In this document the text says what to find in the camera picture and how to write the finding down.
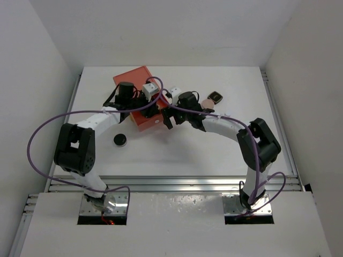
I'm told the orange drawer box shell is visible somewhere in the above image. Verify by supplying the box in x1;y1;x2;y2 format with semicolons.
113;66;160;103

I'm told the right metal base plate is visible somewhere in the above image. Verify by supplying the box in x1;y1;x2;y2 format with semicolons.
222;193;273;216

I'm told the aluminium rail frame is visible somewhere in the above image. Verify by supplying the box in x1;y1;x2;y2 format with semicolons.
8;71;305;257

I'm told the black square compact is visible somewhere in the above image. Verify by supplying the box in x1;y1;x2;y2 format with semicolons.
207;91;223;105

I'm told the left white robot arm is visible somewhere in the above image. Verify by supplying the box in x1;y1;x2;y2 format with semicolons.
54;81;160;211

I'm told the pink round powder puff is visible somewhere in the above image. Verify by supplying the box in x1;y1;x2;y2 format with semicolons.
200;99;214;109

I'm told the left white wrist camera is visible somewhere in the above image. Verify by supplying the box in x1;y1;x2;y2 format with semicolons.
142;82;159;102

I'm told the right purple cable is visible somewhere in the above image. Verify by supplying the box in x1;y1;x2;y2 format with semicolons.
156;89;287;215

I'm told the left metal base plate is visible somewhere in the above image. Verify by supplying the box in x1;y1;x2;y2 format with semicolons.
79;192;129;217

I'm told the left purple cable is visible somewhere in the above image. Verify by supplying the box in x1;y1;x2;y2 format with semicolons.
26;77;166;215

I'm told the black round compact jar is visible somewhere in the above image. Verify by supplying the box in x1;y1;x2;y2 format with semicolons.
113;133;127;147

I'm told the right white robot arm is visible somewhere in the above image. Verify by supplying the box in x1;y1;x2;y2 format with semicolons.
161;91;281;210

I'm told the orange drawer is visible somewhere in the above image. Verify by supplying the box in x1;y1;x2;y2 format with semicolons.
130;100;166;132

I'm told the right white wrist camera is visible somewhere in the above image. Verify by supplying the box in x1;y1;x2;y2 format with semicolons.
166;87;182;105

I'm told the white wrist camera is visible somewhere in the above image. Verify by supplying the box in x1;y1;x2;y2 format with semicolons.
166;87;182;105
142;82;159;102

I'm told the metal base plate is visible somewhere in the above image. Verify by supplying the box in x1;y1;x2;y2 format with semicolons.
79;192;129;217
222;193;273;216

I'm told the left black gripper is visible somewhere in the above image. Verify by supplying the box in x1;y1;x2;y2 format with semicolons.
126;89;159;117

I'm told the purple cable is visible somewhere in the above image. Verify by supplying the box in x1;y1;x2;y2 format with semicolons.
156;89;287;215
26;77;166;215

